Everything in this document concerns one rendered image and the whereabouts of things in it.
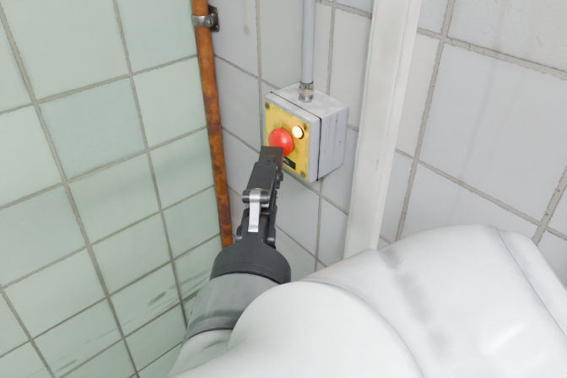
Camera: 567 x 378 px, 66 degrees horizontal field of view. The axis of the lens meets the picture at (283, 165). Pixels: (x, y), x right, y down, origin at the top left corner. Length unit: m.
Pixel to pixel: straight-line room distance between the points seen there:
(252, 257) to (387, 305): 0.23
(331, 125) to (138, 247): 0.55
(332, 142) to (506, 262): 0.43
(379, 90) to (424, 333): 0.39
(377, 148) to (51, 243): 0.60
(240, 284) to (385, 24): 0.31
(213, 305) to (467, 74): 0.33
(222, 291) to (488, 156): 0.31
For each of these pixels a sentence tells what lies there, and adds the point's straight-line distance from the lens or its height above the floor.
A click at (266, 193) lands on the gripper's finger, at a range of 0.41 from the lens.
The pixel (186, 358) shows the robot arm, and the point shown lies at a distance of 0.34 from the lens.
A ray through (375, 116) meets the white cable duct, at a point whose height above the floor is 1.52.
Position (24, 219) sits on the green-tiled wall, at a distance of 0.84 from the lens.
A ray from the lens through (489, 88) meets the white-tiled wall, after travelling 0.48.
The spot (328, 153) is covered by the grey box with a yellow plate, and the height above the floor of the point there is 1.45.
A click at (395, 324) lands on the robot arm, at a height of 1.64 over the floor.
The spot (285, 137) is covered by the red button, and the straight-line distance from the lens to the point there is 0.58.
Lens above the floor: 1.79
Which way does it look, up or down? 36 degrees down
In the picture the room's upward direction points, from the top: straight up
